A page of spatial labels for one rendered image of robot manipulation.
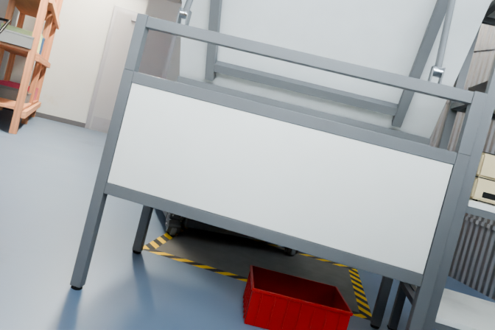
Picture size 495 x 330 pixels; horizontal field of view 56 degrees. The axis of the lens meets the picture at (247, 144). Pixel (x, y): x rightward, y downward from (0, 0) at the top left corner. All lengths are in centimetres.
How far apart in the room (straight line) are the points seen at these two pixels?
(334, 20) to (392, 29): 23
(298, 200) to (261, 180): 14
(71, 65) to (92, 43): 51
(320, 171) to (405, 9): 74
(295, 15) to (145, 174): 88
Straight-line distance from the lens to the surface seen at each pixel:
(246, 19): 203
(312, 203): 155
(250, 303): 182
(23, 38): 560
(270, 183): 155
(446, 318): 187
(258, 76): 208
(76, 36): 856
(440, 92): 159
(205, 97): 159
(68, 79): 853
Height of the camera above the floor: 71
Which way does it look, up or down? 2 degrees down
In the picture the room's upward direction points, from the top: 15 degrees clockwise
